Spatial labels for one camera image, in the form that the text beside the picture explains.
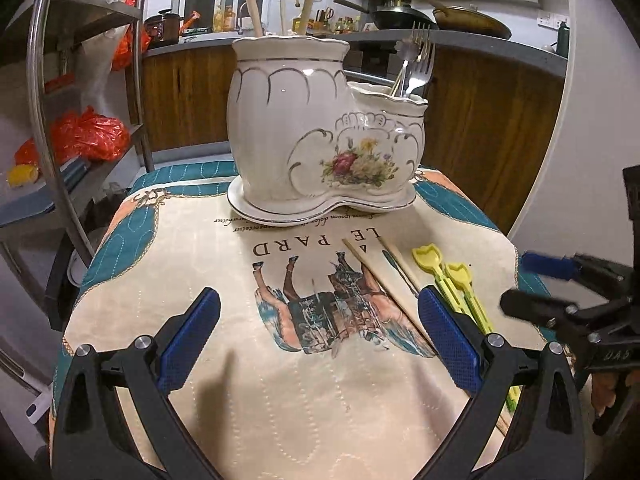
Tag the kitchen faucet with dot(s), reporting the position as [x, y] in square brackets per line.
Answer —
[243, 20]

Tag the printed horse table mat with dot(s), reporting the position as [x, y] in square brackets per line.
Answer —
[311, 372]

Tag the silver metal fork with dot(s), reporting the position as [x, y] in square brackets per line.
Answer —
[408, 50]
[420, 71]

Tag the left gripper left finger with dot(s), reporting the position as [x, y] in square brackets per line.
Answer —
[182, 338]

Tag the white ceramic utensil holder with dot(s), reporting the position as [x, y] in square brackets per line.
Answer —
[306, 140]

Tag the metal storage shelf rack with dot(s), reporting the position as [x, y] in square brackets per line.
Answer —
[56, 56]

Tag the black wok with lid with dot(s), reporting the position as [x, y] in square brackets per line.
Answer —
[396, 17]

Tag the brown frying pan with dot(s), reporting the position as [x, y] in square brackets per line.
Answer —
[459, 20]

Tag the hanging red plastic bag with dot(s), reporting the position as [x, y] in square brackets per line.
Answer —
[123, 53]

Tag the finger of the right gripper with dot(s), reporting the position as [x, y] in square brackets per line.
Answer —
[563, 269]

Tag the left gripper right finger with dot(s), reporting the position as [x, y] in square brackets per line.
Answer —
[455, 350]

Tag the yellow plastic fork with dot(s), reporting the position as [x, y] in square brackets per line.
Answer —
[429, 259]
[460, 274]

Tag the wooden chopstick in holder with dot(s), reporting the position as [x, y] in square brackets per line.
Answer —
[253, 10]

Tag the red rice cooker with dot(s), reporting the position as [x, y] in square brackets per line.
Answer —
[163, 28]

